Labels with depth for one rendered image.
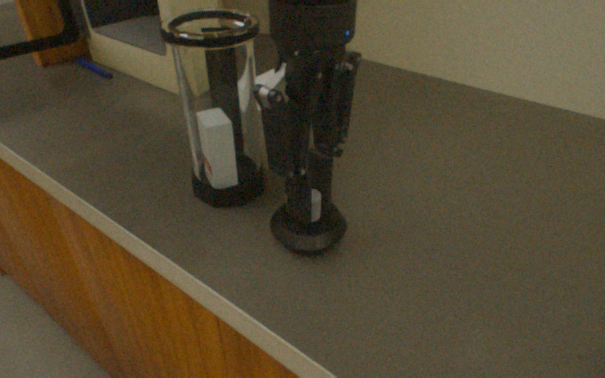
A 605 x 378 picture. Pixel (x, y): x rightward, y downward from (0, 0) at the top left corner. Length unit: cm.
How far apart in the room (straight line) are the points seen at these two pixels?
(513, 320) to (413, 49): 70
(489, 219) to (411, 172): 13
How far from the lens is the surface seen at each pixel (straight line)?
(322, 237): 49
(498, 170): 72
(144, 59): 97
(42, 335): 182
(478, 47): 100
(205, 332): 67
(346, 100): 47
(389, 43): 108
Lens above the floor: 131
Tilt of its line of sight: 37 degrees down
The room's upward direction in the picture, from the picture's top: straight up
